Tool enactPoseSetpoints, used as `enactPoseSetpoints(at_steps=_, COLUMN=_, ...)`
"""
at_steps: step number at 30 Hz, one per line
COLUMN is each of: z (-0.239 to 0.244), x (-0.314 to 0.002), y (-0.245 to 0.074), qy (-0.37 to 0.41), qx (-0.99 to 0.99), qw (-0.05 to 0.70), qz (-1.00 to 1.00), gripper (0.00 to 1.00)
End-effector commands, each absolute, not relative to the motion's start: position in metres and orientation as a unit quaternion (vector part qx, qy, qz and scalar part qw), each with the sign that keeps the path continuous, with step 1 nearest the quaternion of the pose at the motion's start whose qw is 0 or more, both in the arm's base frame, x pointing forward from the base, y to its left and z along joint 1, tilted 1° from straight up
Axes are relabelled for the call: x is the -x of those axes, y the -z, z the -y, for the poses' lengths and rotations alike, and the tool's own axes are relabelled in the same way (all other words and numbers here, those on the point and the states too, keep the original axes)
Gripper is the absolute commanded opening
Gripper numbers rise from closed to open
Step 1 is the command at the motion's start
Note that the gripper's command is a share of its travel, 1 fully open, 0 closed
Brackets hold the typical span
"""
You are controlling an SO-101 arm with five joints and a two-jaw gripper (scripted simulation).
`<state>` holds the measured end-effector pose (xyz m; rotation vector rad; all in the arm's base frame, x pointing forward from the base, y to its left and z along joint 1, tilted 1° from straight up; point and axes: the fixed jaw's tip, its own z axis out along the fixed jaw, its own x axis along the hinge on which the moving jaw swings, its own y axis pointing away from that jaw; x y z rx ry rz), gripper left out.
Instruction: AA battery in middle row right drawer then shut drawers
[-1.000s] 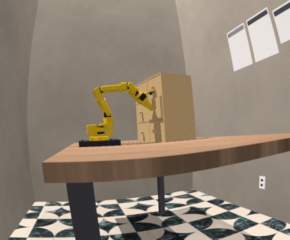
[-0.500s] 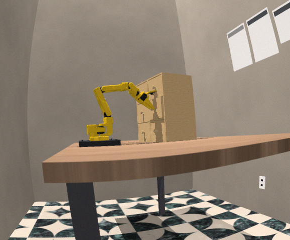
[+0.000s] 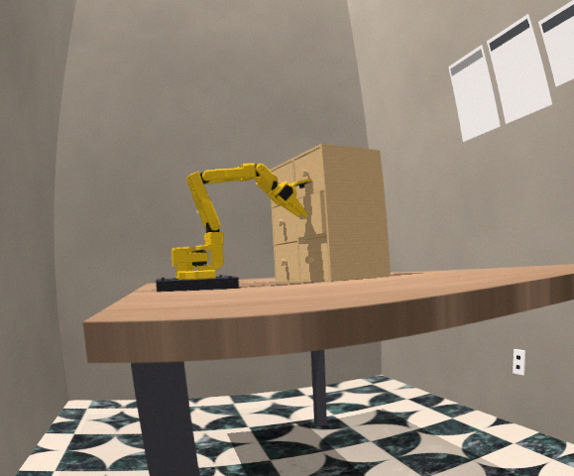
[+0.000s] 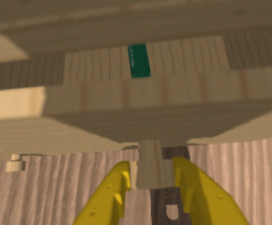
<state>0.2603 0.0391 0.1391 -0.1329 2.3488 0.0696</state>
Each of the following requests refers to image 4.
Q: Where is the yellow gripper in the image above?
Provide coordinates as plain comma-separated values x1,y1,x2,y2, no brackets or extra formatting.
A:
71,157,250,225

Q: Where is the green aa battery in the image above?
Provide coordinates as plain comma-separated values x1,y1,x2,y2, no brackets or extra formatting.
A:
128,44,152,79

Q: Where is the tan wooden chest of drawers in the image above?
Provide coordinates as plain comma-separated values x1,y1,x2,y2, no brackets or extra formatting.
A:
0,0,272,63

